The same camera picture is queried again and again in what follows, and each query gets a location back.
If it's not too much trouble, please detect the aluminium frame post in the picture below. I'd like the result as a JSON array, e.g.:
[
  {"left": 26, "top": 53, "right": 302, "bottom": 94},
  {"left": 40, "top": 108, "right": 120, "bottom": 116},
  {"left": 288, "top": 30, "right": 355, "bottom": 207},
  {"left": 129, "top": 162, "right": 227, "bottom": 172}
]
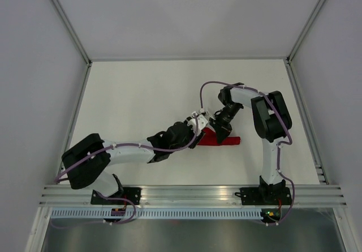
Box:
[
  {"left": 49, "top": 0, "right": 92, "bottom": 66},
  {"left": 286, "top": 0, "right": 327, "bottom": 65}
]

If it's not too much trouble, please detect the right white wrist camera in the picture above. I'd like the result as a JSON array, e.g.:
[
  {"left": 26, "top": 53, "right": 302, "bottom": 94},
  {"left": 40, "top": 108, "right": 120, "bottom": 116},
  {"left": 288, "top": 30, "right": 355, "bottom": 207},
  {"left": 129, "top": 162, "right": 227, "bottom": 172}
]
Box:
[{"left": 197, "top": 108, "right": 210, "bottom": 118}]

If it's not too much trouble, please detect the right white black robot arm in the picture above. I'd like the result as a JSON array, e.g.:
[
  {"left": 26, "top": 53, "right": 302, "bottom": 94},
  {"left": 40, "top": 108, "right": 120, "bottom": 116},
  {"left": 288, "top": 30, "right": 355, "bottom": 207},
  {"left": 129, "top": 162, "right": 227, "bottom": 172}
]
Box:
[{"left": 210, "top": 83, "right": 292, "bottom": 206}]

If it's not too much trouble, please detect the purple cable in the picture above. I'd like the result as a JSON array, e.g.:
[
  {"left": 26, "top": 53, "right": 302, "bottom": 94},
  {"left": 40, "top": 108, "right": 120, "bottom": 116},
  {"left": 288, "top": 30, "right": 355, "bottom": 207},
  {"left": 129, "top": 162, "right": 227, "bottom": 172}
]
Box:
[
  {"left": 55, "top": 118, "right": 199, "bottom": 227},
  {"left": 199, "top": 81, "right": 296, "bottom": 227}
]

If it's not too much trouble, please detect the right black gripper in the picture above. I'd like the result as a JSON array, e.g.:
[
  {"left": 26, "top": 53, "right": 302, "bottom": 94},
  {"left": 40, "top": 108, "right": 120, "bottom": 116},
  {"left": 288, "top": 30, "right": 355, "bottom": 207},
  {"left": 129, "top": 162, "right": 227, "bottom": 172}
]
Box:
[{"left": 209, "top": 102, "right": 242, "bottom": 144}]

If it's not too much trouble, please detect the white slotted cable duct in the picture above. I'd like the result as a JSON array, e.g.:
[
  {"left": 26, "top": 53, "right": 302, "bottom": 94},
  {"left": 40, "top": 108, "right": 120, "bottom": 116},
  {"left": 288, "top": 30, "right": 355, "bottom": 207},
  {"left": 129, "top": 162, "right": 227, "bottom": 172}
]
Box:
[{"left": 50, "top": 207, "right": 262, "bottom": 220}]

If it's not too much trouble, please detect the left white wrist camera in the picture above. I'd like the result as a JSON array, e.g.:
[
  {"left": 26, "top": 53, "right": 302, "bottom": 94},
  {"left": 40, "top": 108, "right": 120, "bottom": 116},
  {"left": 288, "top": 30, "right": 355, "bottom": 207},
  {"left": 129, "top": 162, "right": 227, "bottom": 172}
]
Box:
[{"left": 185, "top": 111, "right": 209, "bottom": 136}]

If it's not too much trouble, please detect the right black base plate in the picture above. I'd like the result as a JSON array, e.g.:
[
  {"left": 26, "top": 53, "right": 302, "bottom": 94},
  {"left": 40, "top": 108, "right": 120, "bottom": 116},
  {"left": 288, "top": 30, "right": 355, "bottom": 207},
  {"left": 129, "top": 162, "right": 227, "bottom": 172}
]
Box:
[{"left": 239, "top": 187, "right": 292, "bottom": 206}]

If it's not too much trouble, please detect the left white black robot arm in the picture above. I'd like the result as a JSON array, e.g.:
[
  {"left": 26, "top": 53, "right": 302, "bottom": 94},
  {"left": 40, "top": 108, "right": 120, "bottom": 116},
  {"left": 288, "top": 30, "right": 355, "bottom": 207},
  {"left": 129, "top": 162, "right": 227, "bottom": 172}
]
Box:
[{"left": 62, "top": 117, "right": 208, "bottom": 204}]

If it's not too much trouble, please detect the red cloth napkin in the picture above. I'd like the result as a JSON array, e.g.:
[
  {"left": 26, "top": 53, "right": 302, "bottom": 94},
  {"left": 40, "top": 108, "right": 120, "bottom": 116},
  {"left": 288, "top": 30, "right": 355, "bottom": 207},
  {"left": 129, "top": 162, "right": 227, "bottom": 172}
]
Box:
[{"left": 197, "top": 127, "right": 242, "bottom": 146}]

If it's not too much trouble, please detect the right aluminium frame post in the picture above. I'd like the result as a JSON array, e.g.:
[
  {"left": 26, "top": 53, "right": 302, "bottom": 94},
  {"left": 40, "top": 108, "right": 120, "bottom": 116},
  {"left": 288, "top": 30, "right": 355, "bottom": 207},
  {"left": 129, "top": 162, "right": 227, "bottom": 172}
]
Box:
[{"left": 286, "top": 0, "right": 327, "bottom": 65}]

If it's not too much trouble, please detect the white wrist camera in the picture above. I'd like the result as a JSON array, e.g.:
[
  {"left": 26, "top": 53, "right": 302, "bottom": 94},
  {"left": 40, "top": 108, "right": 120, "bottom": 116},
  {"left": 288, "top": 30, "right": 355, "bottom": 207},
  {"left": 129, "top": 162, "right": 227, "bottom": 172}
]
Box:
[
  {"left": 197, "top": 108, "right": 210, "bottom": 118},
  {"left": 185, "top": 111, "right": 209, "bottom": 136}
]

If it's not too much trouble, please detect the left aluminium frame post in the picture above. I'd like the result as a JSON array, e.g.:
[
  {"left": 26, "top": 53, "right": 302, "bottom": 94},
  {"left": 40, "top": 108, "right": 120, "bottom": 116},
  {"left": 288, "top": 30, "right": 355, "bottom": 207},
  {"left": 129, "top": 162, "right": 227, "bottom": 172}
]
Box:
[{"left": 49, "top": 0, "right": 92, "bottom": 66}]

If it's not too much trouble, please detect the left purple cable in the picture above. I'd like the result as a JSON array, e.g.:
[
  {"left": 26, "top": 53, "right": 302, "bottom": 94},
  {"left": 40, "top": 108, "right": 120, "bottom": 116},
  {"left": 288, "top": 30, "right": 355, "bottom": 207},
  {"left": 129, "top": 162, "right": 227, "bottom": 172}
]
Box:
[{"left": 55, "top": 118, "right": 199, "bottom": 227}]

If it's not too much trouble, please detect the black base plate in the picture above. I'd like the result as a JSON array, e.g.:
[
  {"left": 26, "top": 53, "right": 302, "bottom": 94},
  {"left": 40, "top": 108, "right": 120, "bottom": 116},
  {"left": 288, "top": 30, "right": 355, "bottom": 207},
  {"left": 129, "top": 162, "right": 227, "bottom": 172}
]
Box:
[
  {"left": 239, "top": 187, "right": 292, "bottom": 206},
  {"left": 90, "top": 187, "right": 141, "bottom": 205}
]

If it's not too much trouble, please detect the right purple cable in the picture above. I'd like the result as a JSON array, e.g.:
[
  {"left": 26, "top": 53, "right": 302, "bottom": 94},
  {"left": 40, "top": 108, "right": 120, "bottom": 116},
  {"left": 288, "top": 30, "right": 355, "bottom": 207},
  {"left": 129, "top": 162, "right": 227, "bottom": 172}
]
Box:
[{"left": 199, "top": 81, "right": 296, "bottom": 227}]

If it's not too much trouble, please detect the aluminium front rail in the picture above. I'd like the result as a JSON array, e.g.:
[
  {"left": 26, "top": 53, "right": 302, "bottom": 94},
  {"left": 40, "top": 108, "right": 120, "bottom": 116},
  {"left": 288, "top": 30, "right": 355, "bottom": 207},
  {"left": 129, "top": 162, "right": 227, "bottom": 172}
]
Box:
[{"left": 38, "top": 185, "right": 347, "bottom": 208}]

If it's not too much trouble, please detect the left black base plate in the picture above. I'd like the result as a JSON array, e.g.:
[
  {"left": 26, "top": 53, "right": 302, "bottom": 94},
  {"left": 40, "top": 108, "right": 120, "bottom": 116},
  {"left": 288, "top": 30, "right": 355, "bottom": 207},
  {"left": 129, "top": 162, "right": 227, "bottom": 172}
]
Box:
[{"left": 90, "top": 187, "right": 141, "bottom": 205}]

